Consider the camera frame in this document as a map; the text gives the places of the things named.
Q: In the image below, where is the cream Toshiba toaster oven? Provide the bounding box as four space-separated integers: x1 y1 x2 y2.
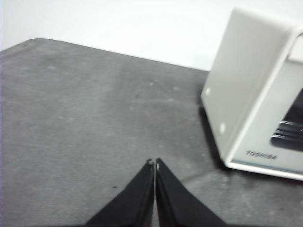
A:
200 6 303 182

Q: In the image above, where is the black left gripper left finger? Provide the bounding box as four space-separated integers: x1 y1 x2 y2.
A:
85 158 155 227

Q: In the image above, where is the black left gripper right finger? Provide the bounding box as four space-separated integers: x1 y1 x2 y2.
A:
154 157 228 227

